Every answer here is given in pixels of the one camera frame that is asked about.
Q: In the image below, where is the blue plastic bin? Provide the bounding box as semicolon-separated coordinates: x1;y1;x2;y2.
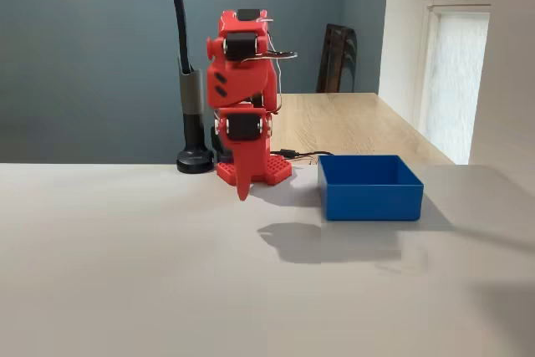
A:
317;154;425;222

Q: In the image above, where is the black table clamp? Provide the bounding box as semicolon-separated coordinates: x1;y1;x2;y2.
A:
208;125;229;162

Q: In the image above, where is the black gooseneck stand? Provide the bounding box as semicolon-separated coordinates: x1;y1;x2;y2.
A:
166;0;217;174

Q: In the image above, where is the grey sleeve on stand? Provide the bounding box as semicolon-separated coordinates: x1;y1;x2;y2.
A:
178;57;205;116

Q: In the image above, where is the dark wooden chair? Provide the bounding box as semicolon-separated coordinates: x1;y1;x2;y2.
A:
316;23;359;94

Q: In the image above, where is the white framed window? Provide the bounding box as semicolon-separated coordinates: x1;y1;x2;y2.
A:
419;0;494;165

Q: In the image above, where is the black cable on table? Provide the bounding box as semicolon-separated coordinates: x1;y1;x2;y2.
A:
271;148;335;162

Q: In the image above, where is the thin servo wire loop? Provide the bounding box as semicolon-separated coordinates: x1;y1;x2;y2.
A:
242;18;299;116

